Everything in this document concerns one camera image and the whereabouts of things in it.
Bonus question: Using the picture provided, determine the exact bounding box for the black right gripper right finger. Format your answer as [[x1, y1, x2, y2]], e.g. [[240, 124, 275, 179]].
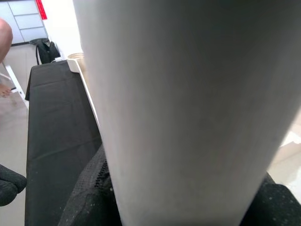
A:
[[239, 173, 301, 226]]

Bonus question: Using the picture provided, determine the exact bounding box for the black backpack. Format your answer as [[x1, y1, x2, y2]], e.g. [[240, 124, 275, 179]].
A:
[[35, 39, 61, 65]]

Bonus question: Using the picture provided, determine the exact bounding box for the white plastic table top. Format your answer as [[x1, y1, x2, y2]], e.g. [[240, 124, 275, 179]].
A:
[[66, 53, 102, 132]]

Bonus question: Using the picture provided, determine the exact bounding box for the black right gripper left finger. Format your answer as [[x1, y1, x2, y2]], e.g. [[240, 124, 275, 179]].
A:
[[57, 143, 123, 226]]

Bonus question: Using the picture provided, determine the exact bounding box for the white drawer cabinet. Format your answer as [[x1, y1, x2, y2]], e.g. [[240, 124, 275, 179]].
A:
[[0, 0, 49, 45]]

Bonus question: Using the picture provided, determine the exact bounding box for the seated person blue shirt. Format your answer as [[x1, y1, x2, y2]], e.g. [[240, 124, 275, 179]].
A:
[[0, 18, 14, 98]]

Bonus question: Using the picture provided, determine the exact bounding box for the red hanging strip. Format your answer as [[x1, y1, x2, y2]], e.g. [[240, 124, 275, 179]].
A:
[[35, 0, 48, 21]]

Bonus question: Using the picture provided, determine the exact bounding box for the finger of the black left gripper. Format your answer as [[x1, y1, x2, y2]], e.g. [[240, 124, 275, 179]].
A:
[[0, 163, 27, 207]]

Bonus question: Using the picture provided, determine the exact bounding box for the white chair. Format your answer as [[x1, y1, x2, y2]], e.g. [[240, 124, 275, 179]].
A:
[[0, 62, 26, 102]]

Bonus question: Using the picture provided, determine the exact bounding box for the white plastic table leg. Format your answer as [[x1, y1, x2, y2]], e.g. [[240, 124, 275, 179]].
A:
[[72, 0, 301, 226]]

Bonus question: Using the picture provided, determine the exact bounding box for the black tablecloth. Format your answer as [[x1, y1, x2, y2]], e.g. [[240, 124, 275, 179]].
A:
[[24, 60, 105, 226]]

